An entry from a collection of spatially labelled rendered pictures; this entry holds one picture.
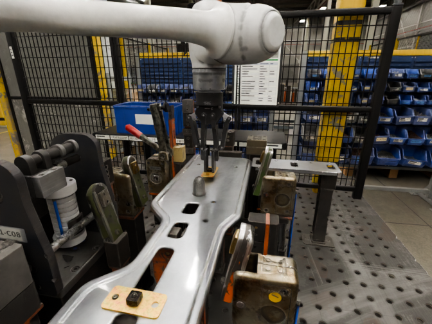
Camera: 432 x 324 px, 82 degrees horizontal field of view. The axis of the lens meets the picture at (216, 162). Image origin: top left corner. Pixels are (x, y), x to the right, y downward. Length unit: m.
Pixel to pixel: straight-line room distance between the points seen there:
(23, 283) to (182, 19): 0.48
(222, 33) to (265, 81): 0.75
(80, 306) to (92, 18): 0.46
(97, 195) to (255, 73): 0.94
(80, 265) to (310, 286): 0.63
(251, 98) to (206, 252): 0.91
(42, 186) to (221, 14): 0.42
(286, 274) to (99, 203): 0.34
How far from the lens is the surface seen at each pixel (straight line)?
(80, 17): 0.57
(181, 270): 0.44
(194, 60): 0.69
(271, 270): 0.38
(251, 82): 1.25
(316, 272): 0.93
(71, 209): 0.56
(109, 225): 0.54
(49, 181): 0.46
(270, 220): 0.59
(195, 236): 0.51
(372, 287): 0.95
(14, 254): 0.45
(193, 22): 0.51
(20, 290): 0.47
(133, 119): 1.23
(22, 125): 3.55
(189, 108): 1.04
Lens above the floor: 1.30
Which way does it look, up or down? 20 degrees down
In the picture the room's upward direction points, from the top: straight up
